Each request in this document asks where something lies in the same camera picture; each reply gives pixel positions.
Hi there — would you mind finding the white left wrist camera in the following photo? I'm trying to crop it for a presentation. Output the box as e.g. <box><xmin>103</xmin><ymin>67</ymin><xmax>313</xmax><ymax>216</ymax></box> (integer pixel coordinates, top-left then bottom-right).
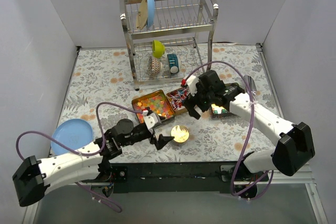
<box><xmin>142</xmin><ymin>108</ymin><xmax>162</xmax><ymax>133</ymax></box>

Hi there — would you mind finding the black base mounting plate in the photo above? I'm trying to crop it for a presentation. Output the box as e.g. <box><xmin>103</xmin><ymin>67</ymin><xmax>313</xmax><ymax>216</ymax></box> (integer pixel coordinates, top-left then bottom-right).
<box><xmin>81</xmin><ymin>162</ymin><xmax>269</xmax><ymax>195</ymax></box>

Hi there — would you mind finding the silver metal scoop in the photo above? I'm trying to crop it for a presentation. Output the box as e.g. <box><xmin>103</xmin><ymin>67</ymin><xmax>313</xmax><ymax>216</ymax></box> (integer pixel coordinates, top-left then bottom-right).
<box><xmin>244</xmin><ymin>75</ymin><xmax>257</xmax><ymax>98</ymax></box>

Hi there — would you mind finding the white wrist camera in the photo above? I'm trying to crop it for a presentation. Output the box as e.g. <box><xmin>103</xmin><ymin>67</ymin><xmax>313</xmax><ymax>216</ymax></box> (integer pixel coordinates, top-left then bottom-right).
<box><xmin>181</xmin><ymin>75</ymin><xmax>199</xmax><ymax>97</ymax></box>
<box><xmin>142</xmin><ymin>108</ymin><xmax>162</xmax><ymax>133</ymax></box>

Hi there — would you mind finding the patterned ceramic bowl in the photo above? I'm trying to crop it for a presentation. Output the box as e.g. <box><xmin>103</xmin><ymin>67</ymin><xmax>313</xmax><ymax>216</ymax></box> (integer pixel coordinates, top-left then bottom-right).
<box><xmin>148</xmin><ymin>56</ymin><xmax>162</xmax><ymax>78</ymax></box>

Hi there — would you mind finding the teal mug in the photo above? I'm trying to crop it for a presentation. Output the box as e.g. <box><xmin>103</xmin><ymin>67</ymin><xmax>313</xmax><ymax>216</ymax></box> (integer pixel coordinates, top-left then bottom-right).
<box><xmin>167</xmin><ymin>54</ymin><xmax>180</xmax><ymax>74</ymax></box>

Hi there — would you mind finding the steel dish rack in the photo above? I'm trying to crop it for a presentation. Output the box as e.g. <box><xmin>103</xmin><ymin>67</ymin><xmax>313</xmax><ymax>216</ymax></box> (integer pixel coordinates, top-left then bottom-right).
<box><xmin>119</xmin><ymin>0</ymin><xmax>219</xmax><ymax>90</ymax></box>

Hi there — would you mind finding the clear glass jar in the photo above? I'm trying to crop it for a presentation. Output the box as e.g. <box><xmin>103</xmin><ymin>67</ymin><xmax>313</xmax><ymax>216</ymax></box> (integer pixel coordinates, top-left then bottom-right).
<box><xmin>171</xmin><ymin>125</ymin><xmax>190</xmax><ymax>146</ymax></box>

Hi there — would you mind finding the tin with gummy candies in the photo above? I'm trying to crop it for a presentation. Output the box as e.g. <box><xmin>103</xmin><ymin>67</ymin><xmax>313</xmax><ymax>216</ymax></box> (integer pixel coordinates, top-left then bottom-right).
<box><xmin>131</xmin><ymin>90</ymin><xmax>175</xmax><ymax>124</ymax></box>

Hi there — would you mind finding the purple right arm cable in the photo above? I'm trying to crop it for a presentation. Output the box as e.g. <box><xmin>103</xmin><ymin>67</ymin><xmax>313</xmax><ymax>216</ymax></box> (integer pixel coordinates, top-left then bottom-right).
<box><xmin>181</xmin><ymin>60</ymin><xmax>275</xmax><ymax>201</ymax></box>

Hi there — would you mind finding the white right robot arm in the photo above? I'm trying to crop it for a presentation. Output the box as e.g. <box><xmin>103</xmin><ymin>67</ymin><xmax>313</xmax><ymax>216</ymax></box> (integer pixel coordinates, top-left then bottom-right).
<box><xmin>182</xmin><ymin>70</ymin><xmax>315</xmax><ymax>181</ymax></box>

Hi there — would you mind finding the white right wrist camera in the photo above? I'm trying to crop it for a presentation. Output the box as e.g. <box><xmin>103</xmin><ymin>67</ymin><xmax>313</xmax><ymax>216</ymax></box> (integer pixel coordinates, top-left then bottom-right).
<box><xmin>181</xmin><ymin>75</ymin><xmax>199</xmax><ymax>97</ymax></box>

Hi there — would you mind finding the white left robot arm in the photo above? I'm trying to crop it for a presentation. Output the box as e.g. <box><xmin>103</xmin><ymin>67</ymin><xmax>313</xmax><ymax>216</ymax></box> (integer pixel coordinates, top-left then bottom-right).
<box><xmin>12</xmin><ymin>119</ymin><xmax>174</xmax><ymax>207</ymax></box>

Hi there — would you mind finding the light blue plate on table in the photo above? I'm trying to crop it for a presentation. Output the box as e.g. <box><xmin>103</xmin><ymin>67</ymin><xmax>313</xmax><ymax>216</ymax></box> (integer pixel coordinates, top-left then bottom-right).
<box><xmin>52</xmin><ymin>119</ymin><xmax>93</xmax><ymax>150</ymax></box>

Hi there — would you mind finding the light blue plate in rack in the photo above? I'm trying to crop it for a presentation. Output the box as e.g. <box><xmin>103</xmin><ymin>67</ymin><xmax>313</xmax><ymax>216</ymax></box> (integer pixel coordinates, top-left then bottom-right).
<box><xmin>142</xmin><ymin>0</ymin><xmax>155</xmax><ymax>29</ymax></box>

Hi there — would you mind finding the gold tin with lollipops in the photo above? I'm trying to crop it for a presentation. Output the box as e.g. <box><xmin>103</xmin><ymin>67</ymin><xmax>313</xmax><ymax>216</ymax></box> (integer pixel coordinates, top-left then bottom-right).
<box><xmin>166</xmin><ymin>87</ymin><xmax>190</xmax><ymax>115</ymax></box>

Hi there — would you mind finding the green bowl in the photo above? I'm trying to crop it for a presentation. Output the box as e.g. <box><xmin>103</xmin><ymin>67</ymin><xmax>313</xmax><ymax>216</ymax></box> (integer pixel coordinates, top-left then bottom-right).
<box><xmin>152</xmin><ymin>40</ymin><xmax>165</xmax><ymax>59</ymax></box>

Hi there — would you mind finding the tin with star candies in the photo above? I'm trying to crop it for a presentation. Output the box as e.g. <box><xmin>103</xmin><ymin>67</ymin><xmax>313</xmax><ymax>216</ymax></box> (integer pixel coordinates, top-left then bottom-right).
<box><xmin>209</xmin><ymin>104</ymin><xmax>233</xmax><ymax>119</ymax></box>

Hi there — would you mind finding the aluminium frame rail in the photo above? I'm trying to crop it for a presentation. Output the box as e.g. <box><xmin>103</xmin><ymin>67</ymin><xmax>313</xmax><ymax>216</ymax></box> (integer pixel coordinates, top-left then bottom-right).
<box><xmin>24</xmin><ymin>162</ymin><xmax>328</xmax><ymax>223</ymax></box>

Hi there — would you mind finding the beige wooden plate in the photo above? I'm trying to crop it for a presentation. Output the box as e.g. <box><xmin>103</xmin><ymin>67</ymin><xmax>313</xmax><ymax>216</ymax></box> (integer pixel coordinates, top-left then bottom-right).
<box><xmin>136</xmin><ymin>0</ymin><xmax>148</xmax><ymax>30</ymax></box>

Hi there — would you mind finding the gold round jar lid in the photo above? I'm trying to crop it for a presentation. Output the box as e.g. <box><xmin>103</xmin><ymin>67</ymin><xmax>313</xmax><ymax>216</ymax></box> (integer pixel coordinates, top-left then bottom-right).
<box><xmin>170</xmin><ymin>125</ymin><xmax>190</xmax><ymax>143</ymax></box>

